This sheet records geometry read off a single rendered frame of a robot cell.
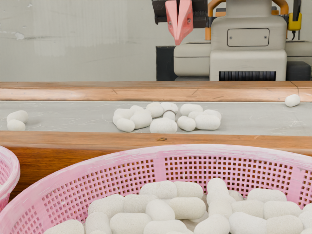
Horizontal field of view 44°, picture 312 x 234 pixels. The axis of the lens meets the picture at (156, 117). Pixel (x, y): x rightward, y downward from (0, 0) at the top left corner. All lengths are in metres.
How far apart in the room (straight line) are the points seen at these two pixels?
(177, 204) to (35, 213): 0.11
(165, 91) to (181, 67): 0.74
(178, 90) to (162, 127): 0.26
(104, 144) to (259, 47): 0.87
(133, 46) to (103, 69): 0.28
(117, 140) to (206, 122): 0.16
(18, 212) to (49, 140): 0.16
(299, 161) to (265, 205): 0.06
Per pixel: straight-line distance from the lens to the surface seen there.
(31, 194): 0.30
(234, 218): 0.30
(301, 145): 0.41
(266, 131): 0.55
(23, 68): 3.05
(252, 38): 1.21
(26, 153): 0.44
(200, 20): 0.75
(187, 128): 0.53
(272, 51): 1.20
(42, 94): 0.82
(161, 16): 0.78
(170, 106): 0.62
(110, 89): 0.78
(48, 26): 2.93
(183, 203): 0.32
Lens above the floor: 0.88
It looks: 13 degrees down
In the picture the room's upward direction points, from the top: 1 degrees counter-clockwise
